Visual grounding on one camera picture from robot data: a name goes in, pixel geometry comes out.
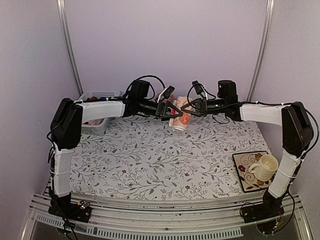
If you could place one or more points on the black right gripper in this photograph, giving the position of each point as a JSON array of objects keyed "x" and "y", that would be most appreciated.
[{"x": 198, "y": 102}]

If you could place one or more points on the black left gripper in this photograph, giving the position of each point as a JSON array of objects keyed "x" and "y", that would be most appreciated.
[{"x": 160, "y": 114}]

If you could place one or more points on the pink towel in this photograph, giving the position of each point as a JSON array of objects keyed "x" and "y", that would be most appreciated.
[{"x": 95, "y": 122}]

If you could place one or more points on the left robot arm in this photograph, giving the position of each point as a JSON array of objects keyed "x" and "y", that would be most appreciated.
[{"x": 65, "y": 135}]

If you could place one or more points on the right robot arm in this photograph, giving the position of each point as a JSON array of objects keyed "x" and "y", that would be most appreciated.
[{"x": 298, "y": 138}]

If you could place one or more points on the floral table mat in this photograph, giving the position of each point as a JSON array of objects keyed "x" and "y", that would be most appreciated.
[{"x": 139, "y": 158}]

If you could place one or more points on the white plastic basket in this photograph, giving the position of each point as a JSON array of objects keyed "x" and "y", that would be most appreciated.
[{"x": 99, "y": 105}]

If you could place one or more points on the square floral plate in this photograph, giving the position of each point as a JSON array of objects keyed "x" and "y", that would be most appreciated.
[{"x": 249, "y": 182}]

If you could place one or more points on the cream ceramic mug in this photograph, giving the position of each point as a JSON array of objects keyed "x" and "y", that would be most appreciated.
[{"x": 264, "y": 168}]

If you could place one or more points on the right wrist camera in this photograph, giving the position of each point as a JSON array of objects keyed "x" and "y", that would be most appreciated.
[{"x": 199, "y": 89}]

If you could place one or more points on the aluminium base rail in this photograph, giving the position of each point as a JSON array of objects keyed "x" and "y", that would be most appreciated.
[{"x": 202, "y": 219}]

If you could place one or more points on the right aluminium frame post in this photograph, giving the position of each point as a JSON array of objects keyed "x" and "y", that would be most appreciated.
[{"x": 268, "y": 18}]

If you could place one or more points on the aluminium frame post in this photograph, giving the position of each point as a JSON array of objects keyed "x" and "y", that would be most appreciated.
[
  {"x": 62, "y": 14},
  {"x": 268, "y": 18}
]

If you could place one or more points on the left aluminium frame post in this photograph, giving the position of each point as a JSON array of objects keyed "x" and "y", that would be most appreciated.
[{"x": 62, "y": 14}]

